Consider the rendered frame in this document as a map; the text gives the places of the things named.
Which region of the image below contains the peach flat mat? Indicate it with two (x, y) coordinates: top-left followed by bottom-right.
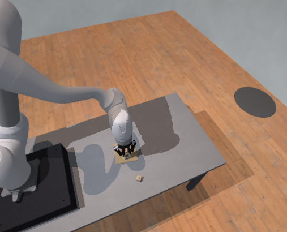
(114, 148), (138, 164)

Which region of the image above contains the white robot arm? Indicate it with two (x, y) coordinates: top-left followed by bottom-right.
(0, 0), (133, 203)

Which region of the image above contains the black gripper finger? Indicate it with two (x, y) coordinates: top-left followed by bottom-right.
(127, 140), (136, 158)
(114, 146), (126, 159)

